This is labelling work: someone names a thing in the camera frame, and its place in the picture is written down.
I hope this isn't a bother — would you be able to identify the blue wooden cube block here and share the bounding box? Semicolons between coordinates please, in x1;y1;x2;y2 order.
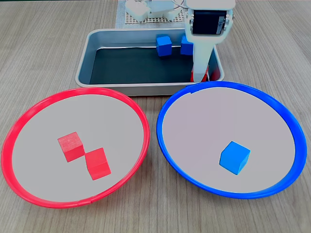
180;35;195;56
219;141;251;175
155;35;173;57

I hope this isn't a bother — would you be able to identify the blue-rimmed white dish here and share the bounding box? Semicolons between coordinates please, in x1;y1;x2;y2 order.
156;81;308;200

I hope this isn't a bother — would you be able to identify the red wooden cube block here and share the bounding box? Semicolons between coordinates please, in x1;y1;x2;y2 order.
57;132;85;163
85;147;112;181
190;63;210;83

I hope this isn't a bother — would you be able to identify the beige mesh mat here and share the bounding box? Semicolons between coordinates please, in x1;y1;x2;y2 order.
124;9;188;25

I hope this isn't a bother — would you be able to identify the red-rimmed white dish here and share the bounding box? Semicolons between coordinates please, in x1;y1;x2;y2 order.
0;87;151;209

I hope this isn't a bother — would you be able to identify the thin servo cable loop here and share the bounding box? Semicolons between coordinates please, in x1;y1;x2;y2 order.
170;0;189;10

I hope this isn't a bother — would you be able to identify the white base pad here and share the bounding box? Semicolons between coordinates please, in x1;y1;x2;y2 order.
115;0;188;29

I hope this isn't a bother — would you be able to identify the silver metal tray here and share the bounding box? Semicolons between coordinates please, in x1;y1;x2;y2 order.
75;28;225;97

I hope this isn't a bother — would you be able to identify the black tray liner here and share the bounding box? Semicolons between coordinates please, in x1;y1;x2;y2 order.
89;46;207;85

